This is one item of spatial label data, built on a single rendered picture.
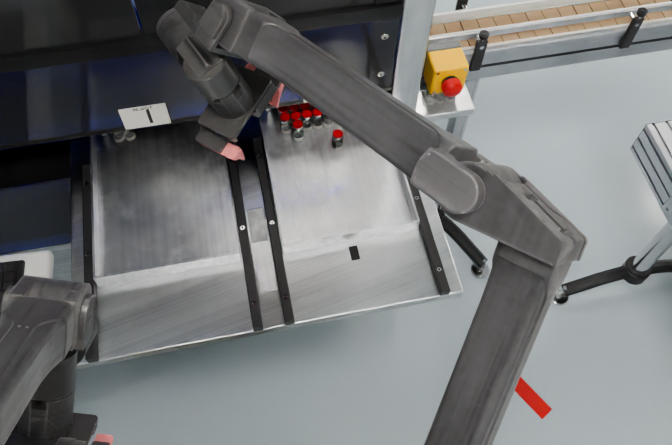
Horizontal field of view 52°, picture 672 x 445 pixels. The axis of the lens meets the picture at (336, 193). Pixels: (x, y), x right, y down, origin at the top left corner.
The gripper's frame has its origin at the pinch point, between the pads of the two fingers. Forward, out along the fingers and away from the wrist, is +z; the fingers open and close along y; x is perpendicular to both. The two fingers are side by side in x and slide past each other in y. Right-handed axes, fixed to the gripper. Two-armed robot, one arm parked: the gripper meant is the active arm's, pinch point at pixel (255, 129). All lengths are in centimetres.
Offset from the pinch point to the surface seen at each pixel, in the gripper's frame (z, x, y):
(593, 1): 53, 26, -75
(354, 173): 36.4, 3.0, -10.0
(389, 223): 36.1, 14.7, -3.9
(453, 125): 74, 5, -43
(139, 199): 25.1, -28.5, 16.2
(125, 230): 23.6, -26.2, 22.7
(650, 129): 94, 48, -72
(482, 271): 134, 21, -24
